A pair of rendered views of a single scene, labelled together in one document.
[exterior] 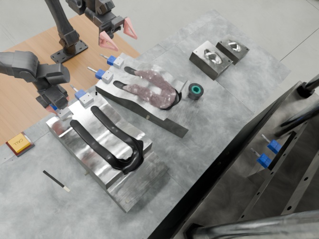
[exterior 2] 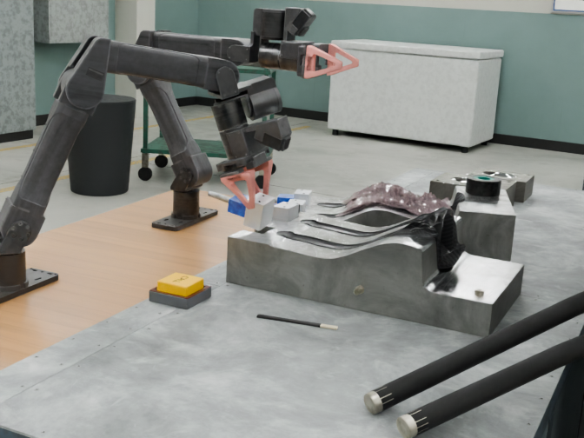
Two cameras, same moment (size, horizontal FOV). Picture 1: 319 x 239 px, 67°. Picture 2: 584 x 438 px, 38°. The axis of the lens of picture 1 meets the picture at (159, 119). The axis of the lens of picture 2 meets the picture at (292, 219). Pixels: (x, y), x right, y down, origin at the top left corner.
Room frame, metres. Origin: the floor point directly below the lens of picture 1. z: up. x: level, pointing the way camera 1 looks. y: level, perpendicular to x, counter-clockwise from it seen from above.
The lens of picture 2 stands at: (-1.22, 0.21, 1.33)
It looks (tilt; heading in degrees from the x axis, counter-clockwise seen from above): 14 degrees down; 4
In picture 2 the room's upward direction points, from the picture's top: 3 degrees clockwise
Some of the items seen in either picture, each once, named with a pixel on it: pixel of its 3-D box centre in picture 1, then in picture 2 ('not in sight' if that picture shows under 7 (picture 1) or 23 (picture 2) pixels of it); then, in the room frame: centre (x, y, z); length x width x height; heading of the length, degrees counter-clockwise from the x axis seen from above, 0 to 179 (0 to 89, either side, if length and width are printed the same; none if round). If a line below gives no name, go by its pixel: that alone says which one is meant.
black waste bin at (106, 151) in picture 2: not in sight; (99, 144); (4.32, 1.88, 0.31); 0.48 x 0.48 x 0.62
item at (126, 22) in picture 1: (126, 32); (335, 61); (0.66, 0.25, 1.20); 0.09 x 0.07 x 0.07; 70
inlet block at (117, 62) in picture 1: (110, 59); (282, 201); (0.77, 0.36, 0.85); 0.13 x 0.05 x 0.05; 86
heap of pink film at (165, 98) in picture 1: (152, 87); (395, 197); (0.70, 0.10, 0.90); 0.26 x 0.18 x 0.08; 86
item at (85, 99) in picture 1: (79, 94); (264, 214); (0.49, 0.38, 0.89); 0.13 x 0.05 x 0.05; 69
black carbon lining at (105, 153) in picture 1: (109, 137); (373, 226); (0.35, 0.16, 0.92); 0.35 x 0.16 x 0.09; 69
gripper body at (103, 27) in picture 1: (106, 24); (299, 58); (0.65, 0.33, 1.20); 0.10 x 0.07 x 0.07; 160
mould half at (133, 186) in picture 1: (109, 146); (376, 254); (0.34, 0.15, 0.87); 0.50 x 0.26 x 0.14; 69
